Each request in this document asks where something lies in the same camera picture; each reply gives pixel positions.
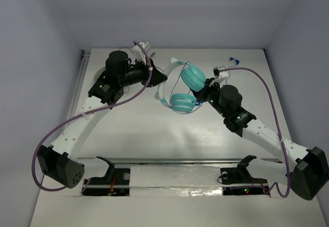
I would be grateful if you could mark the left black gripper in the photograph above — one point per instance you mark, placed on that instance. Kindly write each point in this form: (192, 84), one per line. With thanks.
(151, 73)

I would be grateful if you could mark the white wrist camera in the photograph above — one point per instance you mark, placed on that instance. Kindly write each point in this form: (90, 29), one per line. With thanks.
(221, 75)
(139, 50)

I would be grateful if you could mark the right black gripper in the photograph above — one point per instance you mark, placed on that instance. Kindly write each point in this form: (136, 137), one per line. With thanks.
(201, 94)

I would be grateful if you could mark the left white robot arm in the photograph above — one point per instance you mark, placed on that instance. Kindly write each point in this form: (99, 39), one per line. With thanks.
(57, 153)

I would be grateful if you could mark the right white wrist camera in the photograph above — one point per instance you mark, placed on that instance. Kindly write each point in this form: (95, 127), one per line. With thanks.
(221, 75)

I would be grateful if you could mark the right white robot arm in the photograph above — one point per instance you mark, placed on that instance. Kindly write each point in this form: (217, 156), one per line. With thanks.
(303, 169)

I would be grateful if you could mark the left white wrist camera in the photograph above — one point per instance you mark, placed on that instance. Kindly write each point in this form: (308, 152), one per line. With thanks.
(139, 50)

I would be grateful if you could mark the teal over-ear headphones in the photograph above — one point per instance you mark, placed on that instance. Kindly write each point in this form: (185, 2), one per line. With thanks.
(181, 99)

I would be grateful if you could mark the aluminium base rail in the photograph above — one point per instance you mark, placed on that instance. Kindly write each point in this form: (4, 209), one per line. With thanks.
(116, 182)

